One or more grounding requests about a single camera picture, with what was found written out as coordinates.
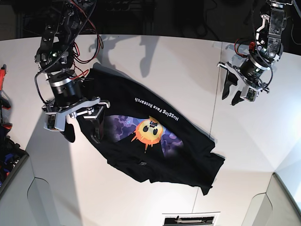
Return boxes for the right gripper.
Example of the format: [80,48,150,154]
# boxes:
[42,73,110,143]

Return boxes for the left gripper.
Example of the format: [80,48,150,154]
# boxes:
[217,55,273,106]

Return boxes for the black printed t-shirt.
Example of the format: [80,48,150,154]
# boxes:
[77,69,225,195]

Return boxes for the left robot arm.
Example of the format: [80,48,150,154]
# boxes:
[218,0,296,106]

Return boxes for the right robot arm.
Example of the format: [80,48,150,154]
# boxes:
[35,0,110,144]

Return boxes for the grey bin with clothes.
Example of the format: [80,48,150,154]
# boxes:
[0,135,29,197]

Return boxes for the orange black tool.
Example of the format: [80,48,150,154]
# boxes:
[0,64,13,130]

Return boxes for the white label card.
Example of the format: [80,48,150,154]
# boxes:
[162,212,220,226]

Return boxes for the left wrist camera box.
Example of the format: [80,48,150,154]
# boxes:
[245,87,259,102]

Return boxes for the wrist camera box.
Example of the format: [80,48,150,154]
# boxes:
[245,87,259,102]
[44,114,57,131]

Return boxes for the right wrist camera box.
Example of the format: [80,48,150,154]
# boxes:
[44,114,57,131]

